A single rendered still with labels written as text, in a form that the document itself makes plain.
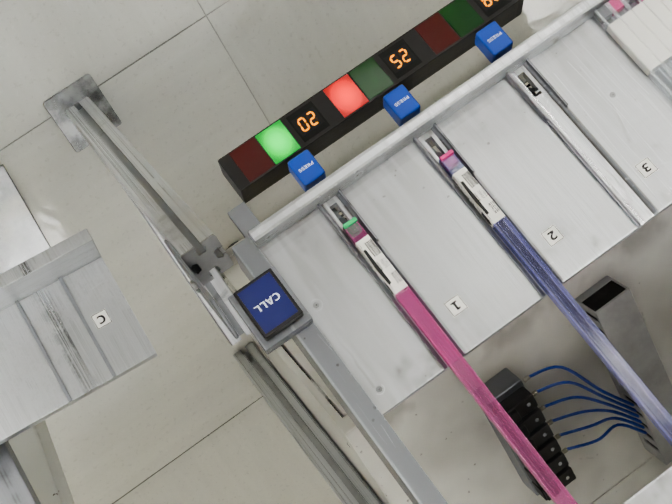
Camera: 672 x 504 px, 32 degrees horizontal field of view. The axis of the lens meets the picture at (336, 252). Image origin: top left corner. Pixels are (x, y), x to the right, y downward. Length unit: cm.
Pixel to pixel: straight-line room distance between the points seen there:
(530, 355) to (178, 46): 72
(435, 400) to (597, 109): 41
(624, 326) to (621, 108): 34
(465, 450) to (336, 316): 40
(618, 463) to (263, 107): 75
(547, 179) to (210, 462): 108
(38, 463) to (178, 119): 73
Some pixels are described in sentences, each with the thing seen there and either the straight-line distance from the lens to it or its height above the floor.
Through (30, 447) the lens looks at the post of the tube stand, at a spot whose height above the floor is 60.
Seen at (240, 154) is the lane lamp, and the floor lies 65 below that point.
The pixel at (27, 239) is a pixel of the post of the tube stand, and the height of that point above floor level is 1.
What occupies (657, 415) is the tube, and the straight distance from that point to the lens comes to 103.
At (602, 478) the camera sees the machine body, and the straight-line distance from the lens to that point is 153.
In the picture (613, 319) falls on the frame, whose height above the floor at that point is 66.
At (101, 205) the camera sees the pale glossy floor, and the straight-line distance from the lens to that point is 178.
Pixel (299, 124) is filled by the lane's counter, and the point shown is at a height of 65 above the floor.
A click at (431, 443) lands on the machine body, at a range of 137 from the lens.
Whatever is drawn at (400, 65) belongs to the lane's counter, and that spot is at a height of 66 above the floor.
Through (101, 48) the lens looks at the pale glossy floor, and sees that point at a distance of 173.
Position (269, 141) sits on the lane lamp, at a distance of 111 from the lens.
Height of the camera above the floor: 167
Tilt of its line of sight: 60 degrees down
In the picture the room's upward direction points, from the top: 131 degrees clockwise
